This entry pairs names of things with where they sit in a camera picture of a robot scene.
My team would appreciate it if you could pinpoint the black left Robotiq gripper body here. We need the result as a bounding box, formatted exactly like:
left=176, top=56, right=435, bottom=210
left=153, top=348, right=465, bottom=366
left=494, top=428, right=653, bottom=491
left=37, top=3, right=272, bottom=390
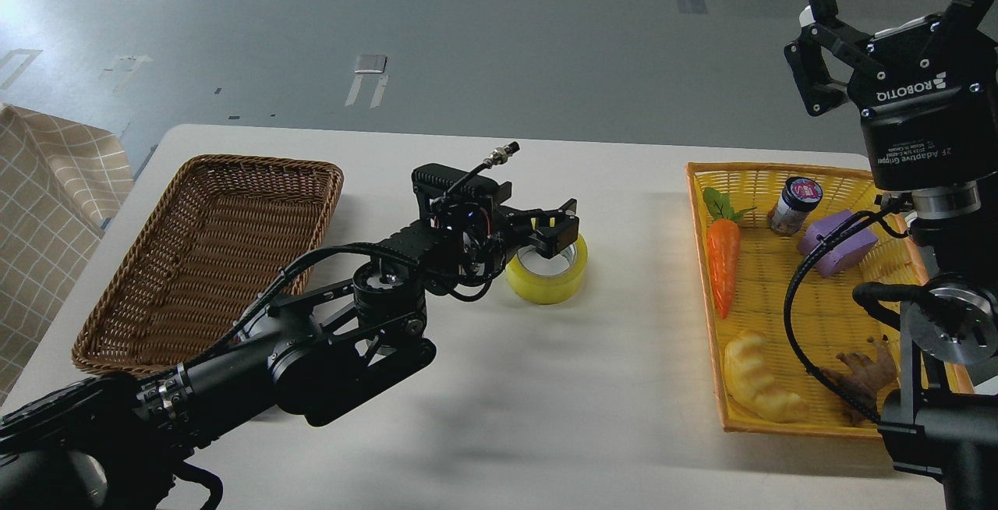
left=479, top=209, right=547, bottom=261

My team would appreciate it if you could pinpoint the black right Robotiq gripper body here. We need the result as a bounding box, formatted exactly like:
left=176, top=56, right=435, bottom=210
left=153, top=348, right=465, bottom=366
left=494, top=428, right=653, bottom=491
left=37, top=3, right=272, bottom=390
left=846, top=15, right=996, bottom=191

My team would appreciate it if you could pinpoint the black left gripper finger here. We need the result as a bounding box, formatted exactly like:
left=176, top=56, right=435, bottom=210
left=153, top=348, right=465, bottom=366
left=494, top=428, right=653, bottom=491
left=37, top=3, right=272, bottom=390
left=530, top=218, right=580, bottom=259
left=531, top=198, right=578, bottom=225

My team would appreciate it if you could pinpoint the yellow tape roll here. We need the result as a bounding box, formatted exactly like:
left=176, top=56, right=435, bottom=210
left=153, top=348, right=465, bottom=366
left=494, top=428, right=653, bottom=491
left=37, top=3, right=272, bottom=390
left=504, top=236, right=589, bottom=305

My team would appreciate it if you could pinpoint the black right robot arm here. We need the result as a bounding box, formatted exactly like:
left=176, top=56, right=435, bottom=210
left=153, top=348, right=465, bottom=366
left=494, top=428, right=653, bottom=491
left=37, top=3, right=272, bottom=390
left=783, top=0, right=996, bottom=509

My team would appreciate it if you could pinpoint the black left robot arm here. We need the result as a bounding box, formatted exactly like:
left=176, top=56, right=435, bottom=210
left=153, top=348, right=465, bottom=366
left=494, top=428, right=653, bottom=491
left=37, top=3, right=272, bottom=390
left=2, top=200, right=579, bottom=509

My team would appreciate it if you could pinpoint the small dark jar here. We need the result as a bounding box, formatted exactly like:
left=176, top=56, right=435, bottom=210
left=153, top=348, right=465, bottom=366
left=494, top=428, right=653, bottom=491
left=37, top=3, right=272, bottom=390
left=767, top=176, right=823, bottom=237

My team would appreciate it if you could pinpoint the purple foam block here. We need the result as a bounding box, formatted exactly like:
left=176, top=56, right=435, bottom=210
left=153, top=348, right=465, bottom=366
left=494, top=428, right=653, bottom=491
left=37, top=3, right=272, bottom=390
left=796, top=209, right=878, bottom=277

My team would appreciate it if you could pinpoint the orange toy carrot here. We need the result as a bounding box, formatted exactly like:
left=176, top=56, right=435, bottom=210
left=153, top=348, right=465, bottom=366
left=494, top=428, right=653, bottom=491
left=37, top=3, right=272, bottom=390
left=702, top=187, right=756, bottom=319

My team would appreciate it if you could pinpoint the yellow wicker basket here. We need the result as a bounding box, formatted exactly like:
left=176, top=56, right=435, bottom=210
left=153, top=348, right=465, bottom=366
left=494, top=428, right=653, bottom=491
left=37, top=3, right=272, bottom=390
left=685, top=162, right=928, bottom=441

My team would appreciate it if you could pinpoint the yellow toy croissant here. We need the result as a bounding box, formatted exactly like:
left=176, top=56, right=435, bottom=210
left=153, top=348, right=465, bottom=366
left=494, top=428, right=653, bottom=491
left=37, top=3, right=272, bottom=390
left=721, top=330, right=809, bottom=423

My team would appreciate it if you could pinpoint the brown toy root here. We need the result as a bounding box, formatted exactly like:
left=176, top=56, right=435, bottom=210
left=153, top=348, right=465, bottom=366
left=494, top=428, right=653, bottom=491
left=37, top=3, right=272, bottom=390
left=819, top=335, right=898, bottom=427

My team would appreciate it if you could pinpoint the brown wicker basket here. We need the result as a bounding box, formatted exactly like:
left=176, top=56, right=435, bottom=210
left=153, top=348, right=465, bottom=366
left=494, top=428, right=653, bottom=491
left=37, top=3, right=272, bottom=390
left=71, top=154, right=345, bottom=376

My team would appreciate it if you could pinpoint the beige checkered cloth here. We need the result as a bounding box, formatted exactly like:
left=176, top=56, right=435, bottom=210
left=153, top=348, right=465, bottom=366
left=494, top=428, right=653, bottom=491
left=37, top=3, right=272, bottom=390
left=1, top=104, right=134, bottom=398

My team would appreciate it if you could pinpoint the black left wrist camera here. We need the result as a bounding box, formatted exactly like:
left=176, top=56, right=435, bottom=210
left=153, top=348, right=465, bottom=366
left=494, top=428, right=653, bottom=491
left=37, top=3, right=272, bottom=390
left=411, top=163, right=512, bottom=219

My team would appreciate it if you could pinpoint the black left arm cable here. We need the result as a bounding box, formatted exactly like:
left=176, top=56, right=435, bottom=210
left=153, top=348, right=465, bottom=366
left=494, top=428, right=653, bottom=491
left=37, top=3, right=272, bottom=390
left=156, top=142, right=522, bottom=386

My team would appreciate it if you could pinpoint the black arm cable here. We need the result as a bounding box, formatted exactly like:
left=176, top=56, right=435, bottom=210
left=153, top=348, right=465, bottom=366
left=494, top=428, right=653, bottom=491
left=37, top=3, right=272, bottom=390
left=156, top=142, right=522, bottom=386
left=784, top=210, right=909, bottom=423

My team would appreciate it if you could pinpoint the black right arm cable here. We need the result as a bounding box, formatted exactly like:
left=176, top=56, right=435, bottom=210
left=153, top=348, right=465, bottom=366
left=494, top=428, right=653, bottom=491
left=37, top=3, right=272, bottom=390
left=784, top=210, right=909, bottom=423

